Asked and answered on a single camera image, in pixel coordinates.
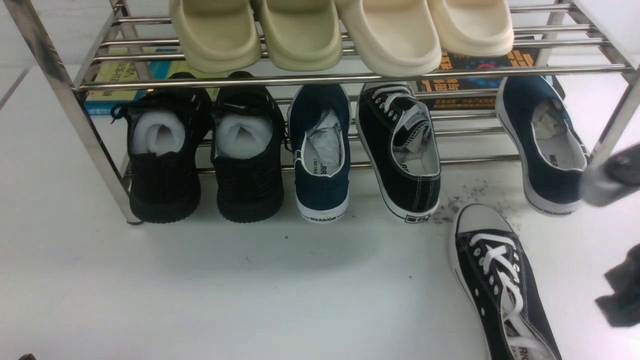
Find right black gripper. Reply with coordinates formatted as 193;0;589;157
595;244;640;328

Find black canvas lace sneaker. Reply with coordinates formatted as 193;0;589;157
355;81;441;224
448;203;562;360

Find navy canvas shoe right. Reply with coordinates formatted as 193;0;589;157
494;76;588;217

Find navy canvas shoe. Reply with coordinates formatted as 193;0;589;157
494;76;588;217
286;83;352;224

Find navy canvas shoe middle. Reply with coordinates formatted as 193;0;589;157
286;83;352;224

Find silver metal shoe rack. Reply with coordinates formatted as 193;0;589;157
4;0;639;225

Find black orange book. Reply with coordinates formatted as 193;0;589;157
410;47;541;111

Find cream slipper right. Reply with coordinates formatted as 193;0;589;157
427;0;515;57

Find cream slipper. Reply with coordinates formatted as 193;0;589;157
427;0;515;57
334;0;442;78

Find cream slipper left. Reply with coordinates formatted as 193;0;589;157
334;0;442;78

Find black knit sneaker right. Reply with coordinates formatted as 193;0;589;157
210;84;285;224

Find black knit sneaker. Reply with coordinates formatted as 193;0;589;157
210;84;285;224
110;88;213;224

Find olive green slipper right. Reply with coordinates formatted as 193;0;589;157
250;0;343;72

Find olive green slipper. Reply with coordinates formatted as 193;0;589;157
250;0;343;72
168;0;262;74

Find olive green slipper left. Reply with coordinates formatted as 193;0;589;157
168;0;262;74

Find black knit sneaker left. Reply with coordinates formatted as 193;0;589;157
110;88;213;224

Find yellow blue book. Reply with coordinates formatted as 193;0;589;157
84;46;228;117

